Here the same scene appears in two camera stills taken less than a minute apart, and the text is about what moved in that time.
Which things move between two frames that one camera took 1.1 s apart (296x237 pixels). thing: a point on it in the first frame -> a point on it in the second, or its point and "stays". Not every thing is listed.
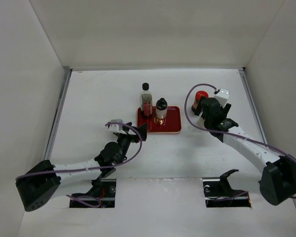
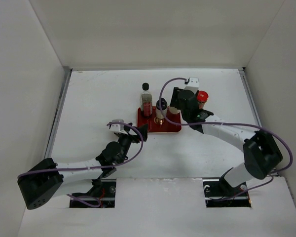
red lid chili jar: [196, 103] stays
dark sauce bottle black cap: [146, 100] stays
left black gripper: [141, 130] stays
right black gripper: [226, 110] -> [175, 96]
